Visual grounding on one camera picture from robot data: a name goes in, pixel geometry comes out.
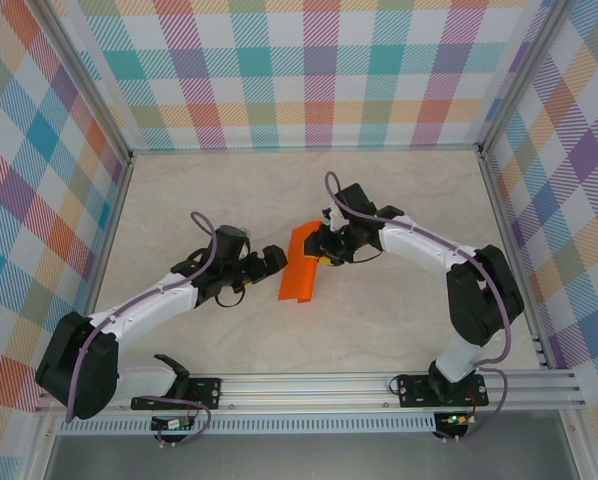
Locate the orange paper sheet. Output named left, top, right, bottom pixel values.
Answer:
left=277, top=219, right=325, bottom=305

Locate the black circuit board white label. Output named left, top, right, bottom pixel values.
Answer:
left=150, top=414, right=196, bottom=432

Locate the grey metal panel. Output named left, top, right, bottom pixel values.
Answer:
left=43, top=432, right=580, bottom=480

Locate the small circuit board green light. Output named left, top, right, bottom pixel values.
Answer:
left=441, top=412, right=478, bottom=429

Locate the aluminium frame crossbar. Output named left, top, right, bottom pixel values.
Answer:
left=128, top=143, right=485, bottom=155

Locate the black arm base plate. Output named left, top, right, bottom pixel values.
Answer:
left=130, top=377, right=224, bottom=411
left=397, top=372, right=489, bottom=409

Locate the long aluminium mounting rail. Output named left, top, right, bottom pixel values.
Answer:
left=33, top=368, right=588, bottom=414

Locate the aluminium side rail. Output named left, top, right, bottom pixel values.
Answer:
left=480, top=149, right=551, bottom=370
left=66, top=152, right=135, bottom=376

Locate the purple cable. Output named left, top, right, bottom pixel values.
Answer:
left=66, top=210, right=215, bottom=449
left=325, top=171, right=513, bottom=444

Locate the slotted grey cable duct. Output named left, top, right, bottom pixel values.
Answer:
left=58, top=412, right=438, bottom=435

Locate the aluminium frame post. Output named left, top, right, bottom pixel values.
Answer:
left=478, top=0, right=575, bottom=159
left=37, top=0, right=133, bottom=164

